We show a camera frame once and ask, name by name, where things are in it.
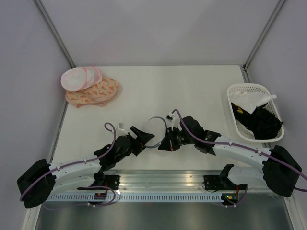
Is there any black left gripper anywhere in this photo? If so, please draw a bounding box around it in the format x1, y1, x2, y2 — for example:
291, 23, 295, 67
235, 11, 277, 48
116, 126, 154, 162

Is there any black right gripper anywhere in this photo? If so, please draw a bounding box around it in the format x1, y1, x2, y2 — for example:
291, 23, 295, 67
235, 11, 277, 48
158, 126, 196, 151

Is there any white mesh laundry bag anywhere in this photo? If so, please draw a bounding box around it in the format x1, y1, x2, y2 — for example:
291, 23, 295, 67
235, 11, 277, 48
144, 116, 167, 149

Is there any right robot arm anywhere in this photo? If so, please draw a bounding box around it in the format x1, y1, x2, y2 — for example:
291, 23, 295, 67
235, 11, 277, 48
158, 116, 302, 197

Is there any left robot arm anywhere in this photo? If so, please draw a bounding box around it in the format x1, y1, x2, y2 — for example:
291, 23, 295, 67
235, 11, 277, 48
17, 126, 154, 209

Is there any orange floral laundry bag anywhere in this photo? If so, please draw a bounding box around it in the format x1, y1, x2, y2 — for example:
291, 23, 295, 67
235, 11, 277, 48
65, 76, 120, 108

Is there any pink-rimmed white mesh bag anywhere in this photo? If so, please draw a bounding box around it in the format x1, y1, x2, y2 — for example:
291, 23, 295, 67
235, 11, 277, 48
60, 66, 103, 92

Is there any white cloth in basket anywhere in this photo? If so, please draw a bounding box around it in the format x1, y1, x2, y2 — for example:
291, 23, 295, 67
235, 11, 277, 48
230, 92, 277, 114

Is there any black garment in basket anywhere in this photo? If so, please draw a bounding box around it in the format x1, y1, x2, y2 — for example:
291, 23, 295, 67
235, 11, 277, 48
231, 103, 283, 140

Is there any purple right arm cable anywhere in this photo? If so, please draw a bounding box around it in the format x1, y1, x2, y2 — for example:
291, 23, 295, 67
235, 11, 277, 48
172, 108, 307, 192

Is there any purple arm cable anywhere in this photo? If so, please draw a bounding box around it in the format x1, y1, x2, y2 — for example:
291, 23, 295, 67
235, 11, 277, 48
172, 108, 307, 192
19, 122, 120, 211

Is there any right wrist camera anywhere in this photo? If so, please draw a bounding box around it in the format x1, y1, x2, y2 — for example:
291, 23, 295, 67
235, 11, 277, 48
166, 112, 180, 128

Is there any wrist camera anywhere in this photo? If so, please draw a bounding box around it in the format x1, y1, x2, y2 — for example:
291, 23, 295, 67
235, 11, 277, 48
117, 123, 125, 132
166, 112, 180, 128

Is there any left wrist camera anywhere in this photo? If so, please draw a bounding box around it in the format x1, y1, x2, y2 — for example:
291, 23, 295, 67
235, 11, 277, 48
117, 123, 125, 132

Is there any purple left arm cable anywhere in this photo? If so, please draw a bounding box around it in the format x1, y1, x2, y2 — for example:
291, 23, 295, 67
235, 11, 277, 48
19, 122, 120, 211

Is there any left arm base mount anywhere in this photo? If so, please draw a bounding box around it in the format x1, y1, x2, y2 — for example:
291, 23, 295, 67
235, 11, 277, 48
95, 175, 120, 190

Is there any aluminium rail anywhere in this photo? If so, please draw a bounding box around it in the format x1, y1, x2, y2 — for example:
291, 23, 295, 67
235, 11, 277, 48
104, 170, 219, 193

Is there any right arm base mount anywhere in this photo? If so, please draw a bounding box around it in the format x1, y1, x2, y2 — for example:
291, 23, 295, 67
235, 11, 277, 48
202, 175, 227, 192

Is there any white slotted cable duct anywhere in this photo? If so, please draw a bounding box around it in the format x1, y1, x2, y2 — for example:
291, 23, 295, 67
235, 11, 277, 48
47, 192, 223, 203

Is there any right aluminium frame post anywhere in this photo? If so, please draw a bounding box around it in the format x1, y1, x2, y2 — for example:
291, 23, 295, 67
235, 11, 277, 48
242, 0, 287, 71

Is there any aluminium frame post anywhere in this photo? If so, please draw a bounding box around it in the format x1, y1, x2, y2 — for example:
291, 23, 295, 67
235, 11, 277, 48
242, 0, 287, 71
32, 0, 76, 68

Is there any left aluminium frame post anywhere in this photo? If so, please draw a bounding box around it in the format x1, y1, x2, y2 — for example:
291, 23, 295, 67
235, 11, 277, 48
32, 0, 76, 68

